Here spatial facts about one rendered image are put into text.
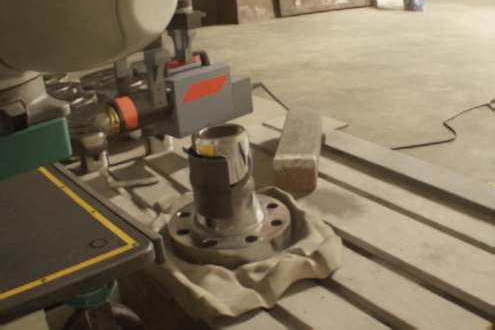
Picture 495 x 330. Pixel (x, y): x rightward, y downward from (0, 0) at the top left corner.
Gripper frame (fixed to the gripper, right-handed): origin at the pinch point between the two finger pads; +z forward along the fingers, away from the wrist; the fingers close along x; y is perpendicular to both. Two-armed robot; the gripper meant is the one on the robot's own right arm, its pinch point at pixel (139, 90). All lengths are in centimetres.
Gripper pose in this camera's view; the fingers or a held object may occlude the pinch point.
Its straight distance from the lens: 101.2
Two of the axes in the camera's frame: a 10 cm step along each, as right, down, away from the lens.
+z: 0.9, 9.4, 3.4
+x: 6.3, 2.1, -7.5
